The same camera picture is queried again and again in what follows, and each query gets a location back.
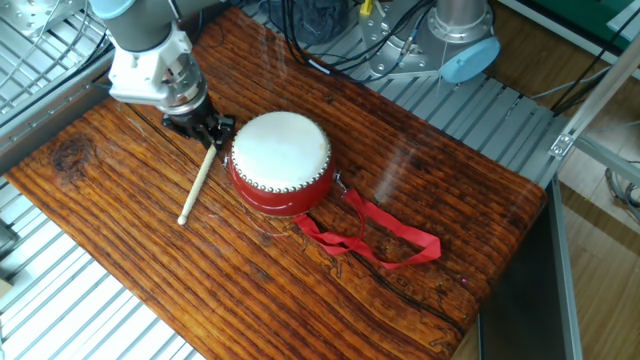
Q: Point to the red drum with white skin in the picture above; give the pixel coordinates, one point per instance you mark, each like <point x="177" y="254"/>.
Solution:
<point x="280" y="150"/>

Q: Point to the aluminium frame beam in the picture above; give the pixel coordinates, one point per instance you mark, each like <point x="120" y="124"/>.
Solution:
<point x="610" y="160"/>

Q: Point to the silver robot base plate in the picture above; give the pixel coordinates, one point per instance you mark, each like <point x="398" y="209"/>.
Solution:
<point x="385" y="55"/>

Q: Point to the silver pedestal plate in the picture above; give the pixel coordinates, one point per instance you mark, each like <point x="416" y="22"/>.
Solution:
<point x="35" y="12"/>

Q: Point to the slanted frame post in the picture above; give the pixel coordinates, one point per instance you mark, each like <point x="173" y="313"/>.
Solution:
<point x="595" y="95"/>

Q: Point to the yellow clip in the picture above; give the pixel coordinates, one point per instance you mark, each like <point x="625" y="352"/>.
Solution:
<point x="366" y="7"/>

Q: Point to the wooden drumstick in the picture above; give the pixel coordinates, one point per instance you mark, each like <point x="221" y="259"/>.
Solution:
<point x="197" y="185"/>

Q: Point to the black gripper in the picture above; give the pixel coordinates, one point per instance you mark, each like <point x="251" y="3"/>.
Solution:
<point x="192" y="117"/>

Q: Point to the glossy wood grain board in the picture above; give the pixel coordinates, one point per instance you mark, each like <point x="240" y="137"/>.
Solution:
<point x="150" y="275"/>

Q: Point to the white plastic wrist bracket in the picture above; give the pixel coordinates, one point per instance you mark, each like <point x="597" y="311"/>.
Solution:
<point x="135" y="75"/>

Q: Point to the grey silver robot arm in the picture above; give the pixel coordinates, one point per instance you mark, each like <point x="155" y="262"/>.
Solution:
<point x="140" y="25"/>

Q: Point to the aluminium table edge rail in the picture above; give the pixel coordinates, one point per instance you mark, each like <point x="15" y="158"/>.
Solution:
<point x="567" y="280"/>

